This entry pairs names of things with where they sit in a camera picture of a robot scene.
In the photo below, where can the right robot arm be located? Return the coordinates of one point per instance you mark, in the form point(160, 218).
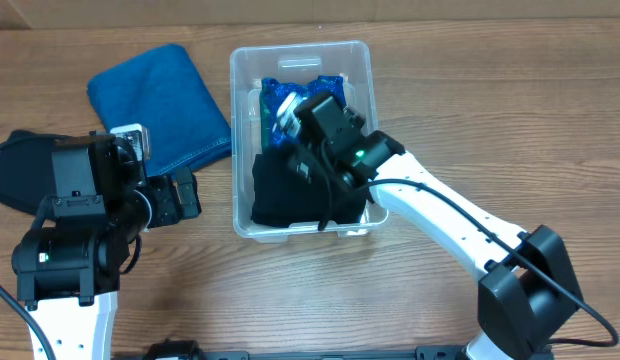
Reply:
point(527, 287)

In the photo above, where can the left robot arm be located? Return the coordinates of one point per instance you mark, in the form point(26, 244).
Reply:
point(86, 235)

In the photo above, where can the clear plastic storage bin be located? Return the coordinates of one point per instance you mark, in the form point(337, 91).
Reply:
point(300, 64)

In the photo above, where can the blue sparkly cloth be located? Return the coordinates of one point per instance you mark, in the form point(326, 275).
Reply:
point(272, 95)

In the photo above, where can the folded blue denim cloth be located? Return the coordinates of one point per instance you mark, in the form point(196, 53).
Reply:
point(162, 90)

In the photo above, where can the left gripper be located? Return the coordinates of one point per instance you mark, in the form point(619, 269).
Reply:
point(169, 209)

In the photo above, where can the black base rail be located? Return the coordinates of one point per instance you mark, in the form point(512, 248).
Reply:
point(191, 350)

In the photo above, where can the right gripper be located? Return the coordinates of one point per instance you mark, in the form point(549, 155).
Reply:
point(307, 160)

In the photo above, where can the black cloth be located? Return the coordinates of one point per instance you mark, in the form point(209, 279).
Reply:
point(292, 186)
point(26, 174)

